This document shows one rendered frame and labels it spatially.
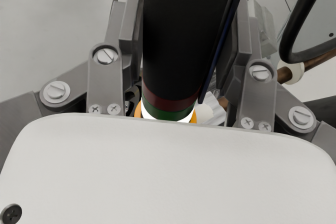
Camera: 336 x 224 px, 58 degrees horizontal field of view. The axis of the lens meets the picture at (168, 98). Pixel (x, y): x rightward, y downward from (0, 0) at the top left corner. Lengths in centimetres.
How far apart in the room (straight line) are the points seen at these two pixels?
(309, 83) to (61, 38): 180
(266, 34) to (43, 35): 178
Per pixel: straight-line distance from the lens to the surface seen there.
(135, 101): 39
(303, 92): 59
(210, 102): 25
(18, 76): 205
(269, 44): 63
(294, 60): 27
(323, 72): 59
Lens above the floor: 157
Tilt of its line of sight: 59 degrees down
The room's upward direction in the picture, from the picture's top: 9 degrees clockwise
